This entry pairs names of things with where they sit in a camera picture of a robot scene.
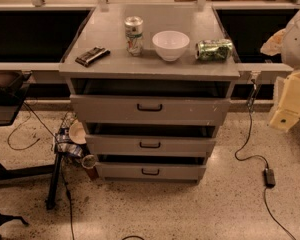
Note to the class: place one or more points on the grey drawer cabinet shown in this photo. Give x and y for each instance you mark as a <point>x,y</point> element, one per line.
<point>148,75</point>

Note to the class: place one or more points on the black stand frame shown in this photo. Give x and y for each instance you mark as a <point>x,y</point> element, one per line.
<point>53,170</point>

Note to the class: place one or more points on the grey middle drawer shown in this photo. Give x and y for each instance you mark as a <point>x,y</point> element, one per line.
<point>149,145</point>

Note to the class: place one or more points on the black tripod foot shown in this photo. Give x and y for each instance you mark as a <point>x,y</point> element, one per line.
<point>7,218</point>

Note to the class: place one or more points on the green soda can lying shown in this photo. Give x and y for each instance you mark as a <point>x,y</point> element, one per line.
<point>213,50</point>

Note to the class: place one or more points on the black bin at left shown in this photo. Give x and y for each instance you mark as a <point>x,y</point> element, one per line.
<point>13,90</point>

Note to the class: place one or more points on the black snack bar packet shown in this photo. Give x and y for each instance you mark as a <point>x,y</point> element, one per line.
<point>87,58</point>

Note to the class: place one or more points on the white bowl on floor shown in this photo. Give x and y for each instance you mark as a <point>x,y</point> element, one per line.
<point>77,133</point>

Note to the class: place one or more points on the crumpled chip bag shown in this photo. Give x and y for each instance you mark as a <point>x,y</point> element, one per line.
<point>62,141</point>

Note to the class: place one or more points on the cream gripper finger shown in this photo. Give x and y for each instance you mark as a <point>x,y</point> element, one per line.
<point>285,112</point>

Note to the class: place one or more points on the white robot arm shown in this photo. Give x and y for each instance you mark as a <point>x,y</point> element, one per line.
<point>286,42</point>

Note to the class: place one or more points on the grey top drawer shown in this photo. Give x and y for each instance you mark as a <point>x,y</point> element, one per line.
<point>150,110</point>

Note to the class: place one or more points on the grey drawer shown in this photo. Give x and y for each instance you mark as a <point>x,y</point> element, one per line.
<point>166,172</point>
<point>149,145</point>
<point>150,110</point>

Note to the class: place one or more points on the brown cup on floor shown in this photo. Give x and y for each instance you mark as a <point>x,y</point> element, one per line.
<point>89,165</point>

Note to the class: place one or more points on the grey bottom drawer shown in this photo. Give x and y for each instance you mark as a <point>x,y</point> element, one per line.
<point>166,172</point>

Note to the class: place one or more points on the upright white soda can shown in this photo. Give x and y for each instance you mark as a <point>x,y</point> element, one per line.
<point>134,35</point>

